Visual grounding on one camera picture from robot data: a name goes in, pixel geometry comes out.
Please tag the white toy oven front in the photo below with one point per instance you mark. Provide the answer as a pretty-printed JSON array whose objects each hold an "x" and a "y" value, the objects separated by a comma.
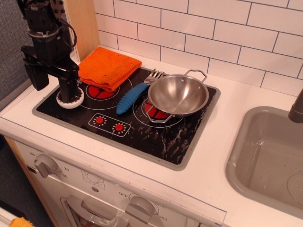
[{"x": 78, "y": 198}]

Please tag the black toy stove top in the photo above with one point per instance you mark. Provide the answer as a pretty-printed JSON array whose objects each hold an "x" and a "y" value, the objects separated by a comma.
[{"x": 169, "y": 144}]

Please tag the left grey oven knob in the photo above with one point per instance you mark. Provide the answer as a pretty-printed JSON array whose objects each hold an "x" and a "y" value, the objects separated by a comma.
[{"x": 45, "y": 165}]

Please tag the blue handled grey fork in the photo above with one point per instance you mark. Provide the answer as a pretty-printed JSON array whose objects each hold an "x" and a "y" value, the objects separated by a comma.
[{"x": 127, "y": 101}]

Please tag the small steel pan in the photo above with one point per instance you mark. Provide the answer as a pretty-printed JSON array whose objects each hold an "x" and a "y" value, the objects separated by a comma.
[{"x": 177, "y": 96}]

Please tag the left red stove button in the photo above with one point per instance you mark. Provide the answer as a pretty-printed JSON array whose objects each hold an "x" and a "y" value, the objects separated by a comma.
[{"x": 99, "y": 120}]

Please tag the wooden side panel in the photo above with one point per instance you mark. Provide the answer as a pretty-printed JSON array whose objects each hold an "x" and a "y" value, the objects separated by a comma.
[{"x": 81, "y": 16}]

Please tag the white toy mushroom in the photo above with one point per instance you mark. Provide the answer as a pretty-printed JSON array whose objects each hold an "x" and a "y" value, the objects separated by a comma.
[{"x": 76, "y": 101}]

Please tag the grey sink basin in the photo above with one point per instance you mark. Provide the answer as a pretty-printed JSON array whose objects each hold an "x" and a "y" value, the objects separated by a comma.
[{"x": 266, "y": 161}]

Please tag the orange folded cloth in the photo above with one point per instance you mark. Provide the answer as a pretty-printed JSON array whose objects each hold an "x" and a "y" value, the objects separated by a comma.
[{"x": 107, "y": 69}]

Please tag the grey oven knob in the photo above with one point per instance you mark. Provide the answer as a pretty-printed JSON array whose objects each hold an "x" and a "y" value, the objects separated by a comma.
[
  {"x": 45, "y": 165},
  {"x": 141, "y": 209}
]

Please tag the right red stove button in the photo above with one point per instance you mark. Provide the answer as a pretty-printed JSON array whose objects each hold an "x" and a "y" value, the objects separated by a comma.
[{"x": 119, "y": 127}]

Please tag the red stove button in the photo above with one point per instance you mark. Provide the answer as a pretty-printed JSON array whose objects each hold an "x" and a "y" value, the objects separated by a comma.
[
  {"x": 119, "y": 127},
  {"x": 99, "y": 120}
]

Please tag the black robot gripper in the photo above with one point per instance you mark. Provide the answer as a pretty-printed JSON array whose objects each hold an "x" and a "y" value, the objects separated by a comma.
[{"x": 50, "y": 54}]

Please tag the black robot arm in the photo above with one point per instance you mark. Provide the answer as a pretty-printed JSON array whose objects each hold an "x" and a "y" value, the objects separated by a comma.
[{"x": 45, "y": 16}]

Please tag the yellow object at corner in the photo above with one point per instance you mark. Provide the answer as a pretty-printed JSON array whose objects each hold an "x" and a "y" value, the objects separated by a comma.
[{"x": 20, "y": 222}]

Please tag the grey faucet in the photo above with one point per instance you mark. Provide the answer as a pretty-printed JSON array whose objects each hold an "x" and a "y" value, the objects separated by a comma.
[{"x": 296, "y": 111}]

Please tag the right grey oven knob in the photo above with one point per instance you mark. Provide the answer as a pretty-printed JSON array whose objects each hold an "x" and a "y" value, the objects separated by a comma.
[{"x": 141, "y": 209}]

